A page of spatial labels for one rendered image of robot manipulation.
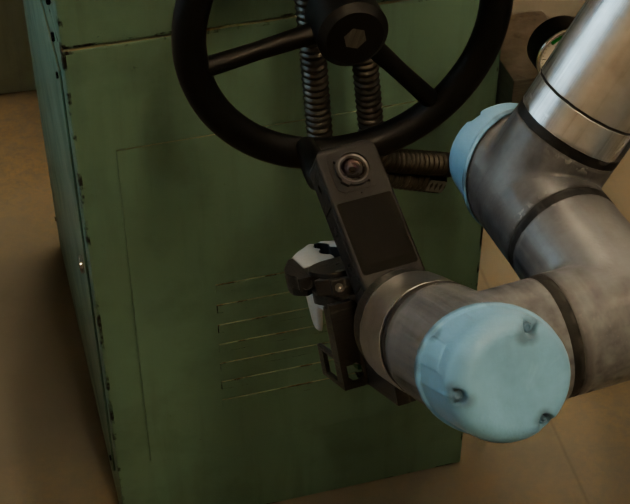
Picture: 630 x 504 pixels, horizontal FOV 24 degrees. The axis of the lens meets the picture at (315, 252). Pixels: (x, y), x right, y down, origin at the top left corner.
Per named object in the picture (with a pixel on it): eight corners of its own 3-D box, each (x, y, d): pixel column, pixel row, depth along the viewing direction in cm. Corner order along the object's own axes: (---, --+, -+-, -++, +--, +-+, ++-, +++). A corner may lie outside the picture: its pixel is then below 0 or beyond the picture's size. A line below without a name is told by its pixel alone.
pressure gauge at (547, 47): (532, 104, 145) (540, 34, 139) (517, 83, 147) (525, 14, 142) (590, 94, 146) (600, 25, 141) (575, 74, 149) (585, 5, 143)
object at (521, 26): (507, 146, 151) (514, 82, 146) (466, 81, 160) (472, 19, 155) (582, 133, 153) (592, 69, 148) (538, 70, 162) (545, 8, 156)
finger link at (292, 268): (274, 283, 108) (308, 305, 99) (270, 263, 107) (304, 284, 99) (333, 268, 109) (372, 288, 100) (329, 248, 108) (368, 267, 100)
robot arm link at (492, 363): (599, 427, 81) (459, 470, 79) (515, 381, 91) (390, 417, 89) (578, 293, 79) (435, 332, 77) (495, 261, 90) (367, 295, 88)
